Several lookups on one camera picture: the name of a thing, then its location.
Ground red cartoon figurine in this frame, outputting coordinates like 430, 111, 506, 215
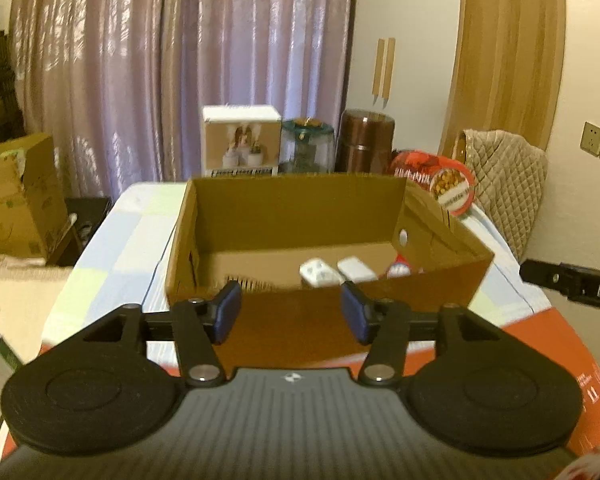
386, 255, 412, 278

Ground white square tray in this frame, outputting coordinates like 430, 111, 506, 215
337, 256, 378, 283

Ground white remote control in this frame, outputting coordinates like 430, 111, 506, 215
299, 258, 343, 288

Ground red Motul mat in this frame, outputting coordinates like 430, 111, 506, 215
0, 304, 600, 479

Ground checkered blue tablecloth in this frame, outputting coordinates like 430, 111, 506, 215
42, 183, 550, 347

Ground open brown cardboard box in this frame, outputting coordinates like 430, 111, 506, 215
166, 174, 493, 370

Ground beige quilted chair cover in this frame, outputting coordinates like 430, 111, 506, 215
453, 129, 548, 259

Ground red beef rice meal box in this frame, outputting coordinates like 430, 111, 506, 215
388, 151, 476, 217

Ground brown metal canister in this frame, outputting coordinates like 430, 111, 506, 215
335, 108, 396, 174

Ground white product box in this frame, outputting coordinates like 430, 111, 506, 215
201, 105, 282, 178

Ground glass jar green lid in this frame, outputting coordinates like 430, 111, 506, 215
278, 118, 336, 174

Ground side cardboard box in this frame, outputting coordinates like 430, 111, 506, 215
0, 133, 69, 260

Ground purple curtain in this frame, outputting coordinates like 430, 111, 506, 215
9, 0, 354, 198

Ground wooden strips on wall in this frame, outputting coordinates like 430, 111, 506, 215
372, 37, 396, 106

